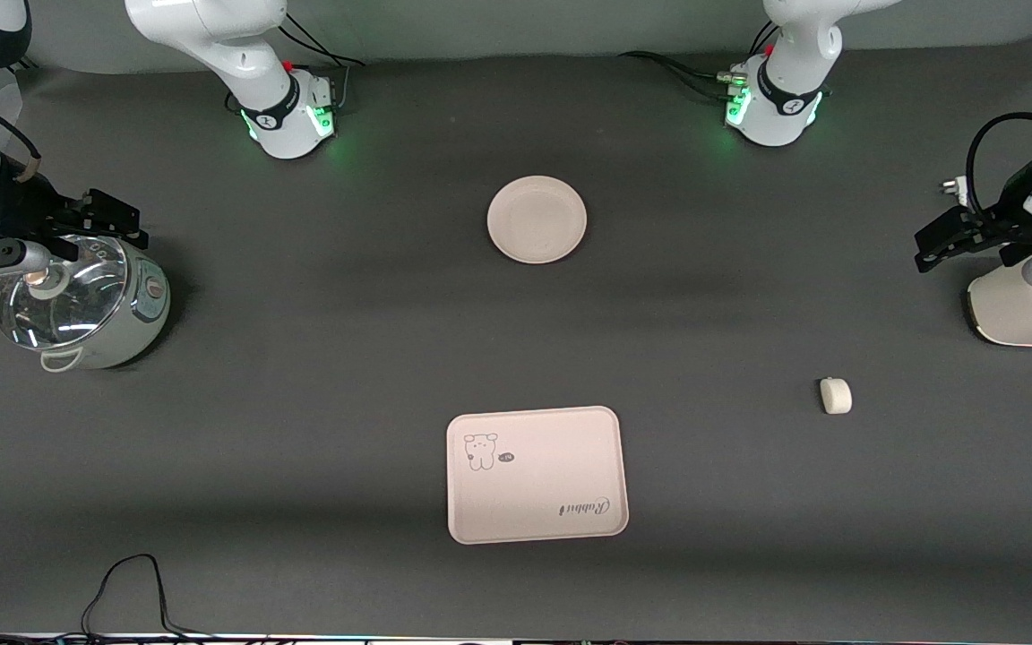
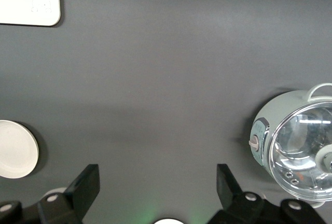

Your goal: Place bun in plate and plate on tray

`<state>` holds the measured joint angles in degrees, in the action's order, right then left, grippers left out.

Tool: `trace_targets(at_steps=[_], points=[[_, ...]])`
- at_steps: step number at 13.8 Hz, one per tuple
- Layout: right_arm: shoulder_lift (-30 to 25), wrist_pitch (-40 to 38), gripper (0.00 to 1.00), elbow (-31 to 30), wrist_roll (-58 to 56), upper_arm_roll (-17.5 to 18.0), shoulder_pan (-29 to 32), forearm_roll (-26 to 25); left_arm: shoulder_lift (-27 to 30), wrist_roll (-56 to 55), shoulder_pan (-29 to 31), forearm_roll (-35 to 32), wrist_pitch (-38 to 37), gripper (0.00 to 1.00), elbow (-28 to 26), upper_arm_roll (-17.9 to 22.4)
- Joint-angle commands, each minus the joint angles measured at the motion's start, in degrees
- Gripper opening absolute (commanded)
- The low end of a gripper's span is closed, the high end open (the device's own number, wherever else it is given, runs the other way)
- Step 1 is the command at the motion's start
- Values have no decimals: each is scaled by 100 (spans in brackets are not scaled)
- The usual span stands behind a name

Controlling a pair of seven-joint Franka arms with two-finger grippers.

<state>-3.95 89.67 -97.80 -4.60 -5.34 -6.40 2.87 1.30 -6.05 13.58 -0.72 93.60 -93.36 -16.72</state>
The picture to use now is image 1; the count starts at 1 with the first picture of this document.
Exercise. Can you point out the glass pot lid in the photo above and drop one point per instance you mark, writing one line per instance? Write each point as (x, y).
(59, 305)

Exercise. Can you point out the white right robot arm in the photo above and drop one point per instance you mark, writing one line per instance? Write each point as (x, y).
(211, 36)

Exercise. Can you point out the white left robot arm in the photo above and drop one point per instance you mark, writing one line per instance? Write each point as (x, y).
(785, 116)

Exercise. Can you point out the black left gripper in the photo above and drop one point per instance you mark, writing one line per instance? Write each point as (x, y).
(998, 222)

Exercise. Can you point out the pale green electric pot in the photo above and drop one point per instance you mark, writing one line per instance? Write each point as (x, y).
(144, 305)

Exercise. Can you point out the cream toaster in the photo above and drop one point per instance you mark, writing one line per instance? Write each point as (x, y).
(1018, 313)

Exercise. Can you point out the cream rectangular rabbit tray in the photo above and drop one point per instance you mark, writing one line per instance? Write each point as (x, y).
(552, 484)

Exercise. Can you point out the small white bun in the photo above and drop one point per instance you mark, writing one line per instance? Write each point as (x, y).
(836, 396)

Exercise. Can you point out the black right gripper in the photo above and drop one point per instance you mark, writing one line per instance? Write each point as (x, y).
(21, 208)

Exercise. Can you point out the round cream plate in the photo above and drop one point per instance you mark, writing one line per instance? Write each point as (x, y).
(537, 219)

